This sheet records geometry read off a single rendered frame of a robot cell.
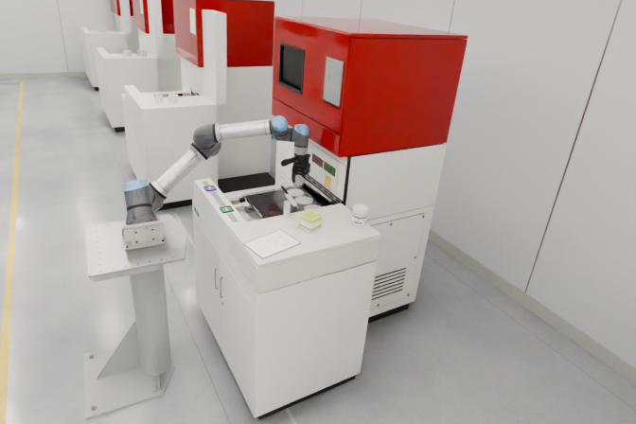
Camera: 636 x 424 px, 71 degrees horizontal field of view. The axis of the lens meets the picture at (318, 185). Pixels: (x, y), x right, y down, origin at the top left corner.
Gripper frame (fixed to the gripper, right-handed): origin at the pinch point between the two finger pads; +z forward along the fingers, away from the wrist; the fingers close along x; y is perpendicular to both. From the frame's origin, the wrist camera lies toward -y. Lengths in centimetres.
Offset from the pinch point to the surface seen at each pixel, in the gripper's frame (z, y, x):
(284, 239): 0, 17, -54
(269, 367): 59, 19, -71
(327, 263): 9, 36, -50
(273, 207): 7.4, -5.8, -16.0
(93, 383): 96, -74, -85
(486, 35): -78, 85, 142
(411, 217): 20, 63, 33
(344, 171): -16.4, 28.2, -5.0
